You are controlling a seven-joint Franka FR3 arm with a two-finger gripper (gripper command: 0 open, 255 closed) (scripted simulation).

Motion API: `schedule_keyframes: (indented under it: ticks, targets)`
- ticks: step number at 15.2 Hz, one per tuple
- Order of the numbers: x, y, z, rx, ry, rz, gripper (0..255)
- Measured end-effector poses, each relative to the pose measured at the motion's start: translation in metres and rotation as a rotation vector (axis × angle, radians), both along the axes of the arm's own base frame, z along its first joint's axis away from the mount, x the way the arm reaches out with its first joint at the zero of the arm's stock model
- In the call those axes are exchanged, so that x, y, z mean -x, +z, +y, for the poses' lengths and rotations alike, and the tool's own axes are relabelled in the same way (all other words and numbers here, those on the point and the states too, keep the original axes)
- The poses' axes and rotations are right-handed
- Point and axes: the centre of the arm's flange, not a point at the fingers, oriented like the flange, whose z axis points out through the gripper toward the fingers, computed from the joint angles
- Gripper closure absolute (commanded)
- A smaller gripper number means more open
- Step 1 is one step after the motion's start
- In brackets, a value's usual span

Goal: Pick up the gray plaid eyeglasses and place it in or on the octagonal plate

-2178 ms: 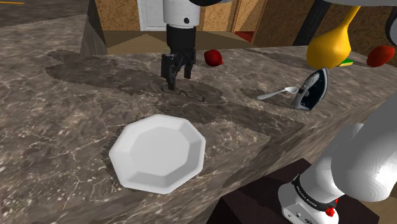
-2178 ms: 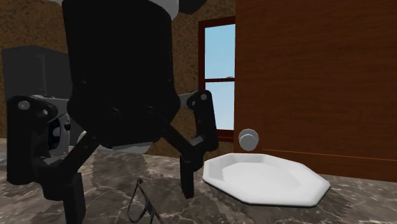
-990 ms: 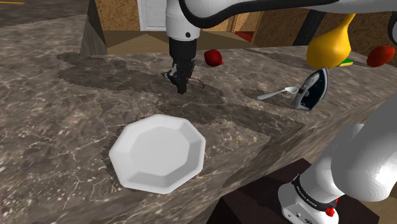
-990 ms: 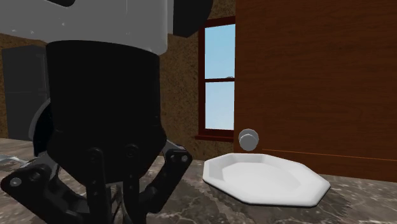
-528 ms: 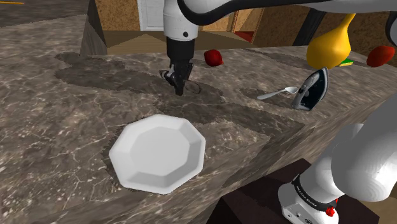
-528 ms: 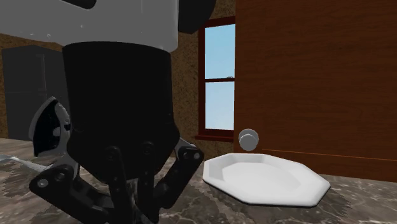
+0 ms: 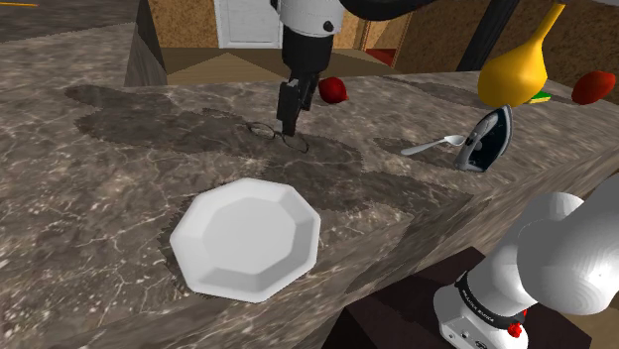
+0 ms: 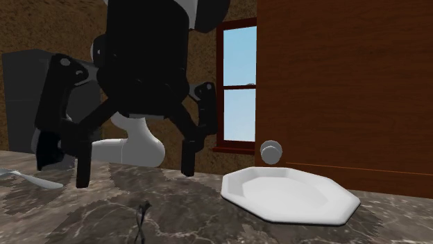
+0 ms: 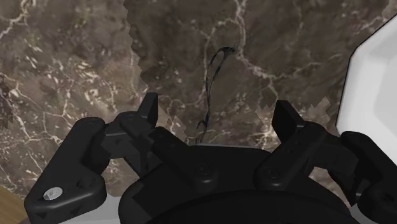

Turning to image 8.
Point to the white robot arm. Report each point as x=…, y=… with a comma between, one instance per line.
x=142, y=150

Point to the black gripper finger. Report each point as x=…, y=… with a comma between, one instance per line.
x=54, y=101

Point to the white octagonal plate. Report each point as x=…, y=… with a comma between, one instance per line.
x=287, y=196

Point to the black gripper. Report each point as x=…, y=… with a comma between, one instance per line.
x=145, y=57

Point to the dark grey block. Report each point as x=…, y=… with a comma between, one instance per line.
x=23, y=101

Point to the red framed window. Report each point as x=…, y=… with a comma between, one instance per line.
x=239, y=81

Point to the brown wooden door, grey knob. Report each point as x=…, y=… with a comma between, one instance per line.
x=345, y=84

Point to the silver spoon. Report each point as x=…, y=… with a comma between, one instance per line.
x=40, y=181

